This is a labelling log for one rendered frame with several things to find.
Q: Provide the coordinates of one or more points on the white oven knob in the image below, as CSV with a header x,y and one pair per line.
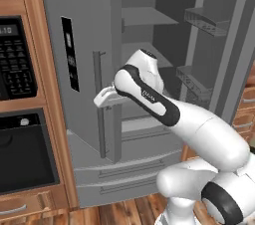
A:
x,y
24,122

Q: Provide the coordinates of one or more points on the wooden drawer front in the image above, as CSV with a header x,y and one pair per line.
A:
x,y
36,202

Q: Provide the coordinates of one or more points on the grey fridge door with panel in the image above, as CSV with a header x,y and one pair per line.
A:
x,y
86,20

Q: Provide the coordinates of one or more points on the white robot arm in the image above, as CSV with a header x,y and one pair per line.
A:
x,y
212,136

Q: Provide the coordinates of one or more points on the grey fridge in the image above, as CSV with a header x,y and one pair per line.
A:
x,y
146,20

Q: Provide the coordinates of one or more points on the wooden cabinet frame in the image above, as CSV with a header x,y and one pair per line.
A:
x,y
50,103

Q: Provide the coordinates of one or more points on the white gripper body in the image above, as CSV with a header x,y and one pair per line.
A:
x,y
103,97

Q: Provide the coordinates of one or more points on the grey fridge drawer front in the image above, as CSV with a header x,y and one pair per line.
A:
x,y
89,192
132,149

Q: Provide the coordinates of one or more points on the grey fridge door with racks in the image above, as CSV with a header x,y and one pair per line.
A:
x,y
229,46

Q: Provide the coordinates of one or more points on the black microwave oven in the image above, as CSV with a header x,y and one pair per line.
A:
x,y
16,66

